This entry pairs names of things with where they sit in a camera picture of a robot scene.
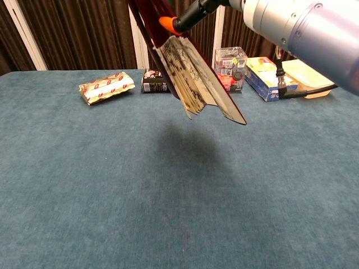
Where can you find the blue yellow cardboard box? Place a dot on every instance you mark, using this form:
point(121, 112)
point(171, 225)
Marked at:
point(265, 81)

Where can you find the right robot hand, orange thumb tip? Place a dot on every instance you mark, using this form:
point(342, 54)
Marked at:
point(193, 12)

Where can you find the white frame post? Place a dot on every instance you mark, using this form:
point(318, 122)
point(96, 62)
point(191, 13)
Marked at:
point(26, 36)
point(138, 47)
point(218, 36)

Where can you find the clear plastic box red items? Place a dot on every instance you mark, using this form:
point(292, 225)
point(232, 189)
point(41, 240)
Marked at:
point(231, 67)

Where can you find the gold red snack packet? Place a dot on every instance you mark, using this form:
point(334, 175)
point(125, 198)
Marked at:
point(106, 87)

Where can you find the red ribbed paper folding fan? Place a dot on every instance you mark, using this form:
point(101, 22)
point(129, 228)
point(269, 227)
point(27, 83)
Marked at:
point(193, 75)

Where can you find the small black printed box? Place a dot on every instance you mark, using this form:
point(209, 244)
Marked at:
point(151, 82)

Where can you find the cream plastic tray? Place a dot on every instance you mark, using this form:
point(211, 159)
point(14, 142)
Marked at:
point(311, 75)

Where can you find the blue felt table cover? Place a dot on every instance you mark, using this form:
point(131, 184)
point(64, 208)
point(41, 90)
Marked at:
point(112, 182)

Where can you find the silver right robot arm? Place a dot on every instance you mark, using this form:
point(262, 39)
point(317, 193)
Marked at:
point(308, 28)

